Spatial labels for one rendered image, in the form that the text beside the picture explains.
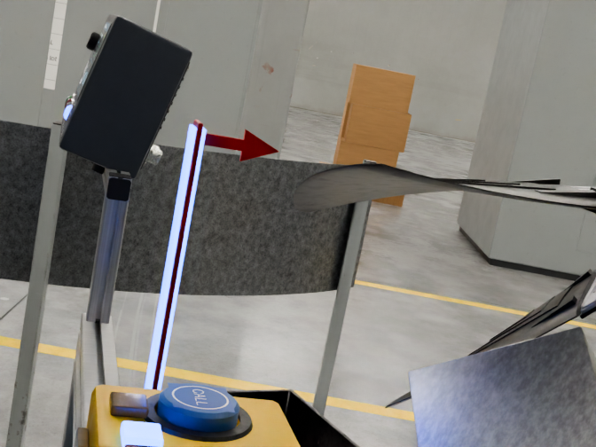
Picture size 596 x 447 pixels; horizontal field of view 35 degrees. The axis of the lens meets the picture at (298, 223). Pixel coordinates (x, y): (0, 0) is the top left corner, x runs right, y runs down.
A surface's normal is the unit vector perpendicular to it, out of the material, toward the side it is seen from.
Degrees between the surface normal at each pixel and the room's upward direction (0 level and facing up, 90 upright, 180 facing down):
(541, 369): 55
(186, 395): 0
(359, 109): 90
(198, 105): 90
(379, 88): 90
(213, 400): 0
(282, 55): 90
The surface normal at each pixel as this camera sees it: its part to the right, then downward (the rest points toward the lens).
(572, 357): -0.42, -0.54
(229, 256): 0.53, 0.26
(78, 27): 0.00, 0.18
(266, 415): 0.19, -0.96
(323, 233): 0.71, 0.26
